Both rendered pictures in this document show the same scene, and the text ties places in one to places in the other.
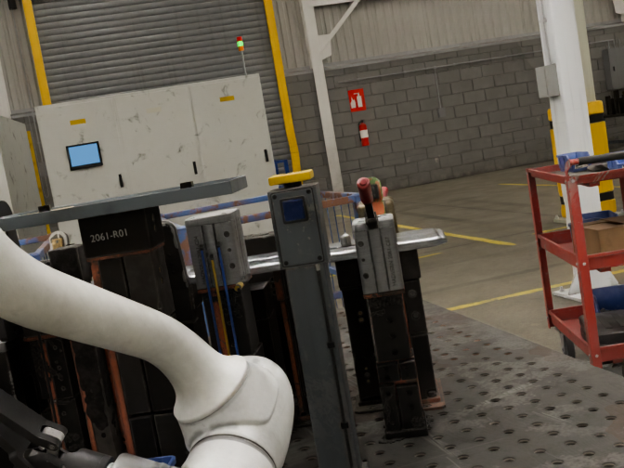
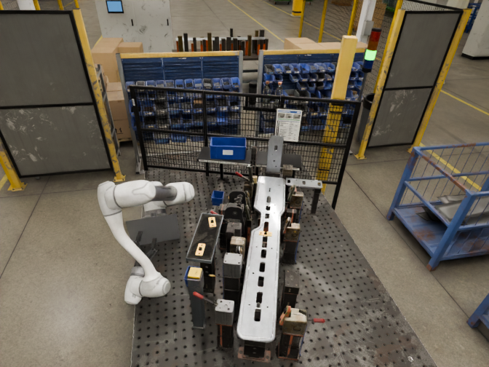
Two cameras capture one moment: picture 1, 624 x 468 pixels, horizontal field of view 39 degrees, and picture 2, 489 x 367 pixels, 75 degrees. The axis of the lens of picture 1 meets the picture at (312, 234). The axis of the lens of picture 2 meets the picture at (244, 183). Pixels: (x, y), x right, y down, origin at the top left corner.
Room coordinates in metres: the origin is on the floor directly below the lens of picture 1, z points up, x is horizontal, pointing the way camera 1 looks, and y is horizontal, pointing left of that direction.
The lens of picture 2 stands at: (1.49, -1.04, 2.48)
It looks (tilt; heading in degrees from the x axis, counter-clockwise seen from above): 36 degrees down; 90
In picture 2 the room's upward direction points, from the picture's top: 2 degrees clockwise
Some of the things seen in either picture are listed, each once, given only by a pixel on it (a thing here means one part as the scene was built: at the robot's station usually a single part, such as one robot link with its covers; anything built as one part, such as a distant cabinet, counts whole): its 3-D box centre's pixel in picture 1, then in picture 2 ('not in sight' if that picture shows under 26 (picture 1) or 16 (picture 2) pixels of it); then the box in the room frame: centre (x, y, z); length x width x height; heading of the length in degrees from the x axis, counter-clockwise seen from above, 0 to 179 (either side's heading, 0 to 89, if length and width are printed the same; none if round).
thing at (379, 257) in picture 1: (389, 325); (224, 325); (1.41, -0.10, 0.88); 0.11 x 0.10 x 0.36; 174
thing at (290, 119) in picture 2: not in sight; (287, 125); (1.84, 1.47, 1.30); 0.23 x 0.02 x 0.31; 174
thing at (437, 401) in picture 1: (413, 319); (255, 341); (1.58, -0.16, 0.84); 0.18 x 0.06 x 0.29; 174
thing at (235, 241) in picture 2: not in sight; (238, 261); (1.47, 0.32, 0.89); 0.13 x 0.11 x 0.38; 174
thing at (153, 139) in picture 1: (162, 162); not in sight; (9.67, 1.50, 1.22); 2.40 x 0.54 x 2.45; 104
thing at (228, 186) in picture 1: (117, 203); (206, 236); (1.28, 0.27, 1.16); 0.37 x 0.14 x 0.02; 84
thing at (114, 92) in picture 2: not in sight; (109, 100); (-0.68, 3.80, 0.52); 1.21 x 0.81 x 1.05; 107
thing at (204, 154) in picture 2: not in sight; (249, 158); (1.53, 1.38, 1.02); 0.90 x 0.22 x 0.03; 174
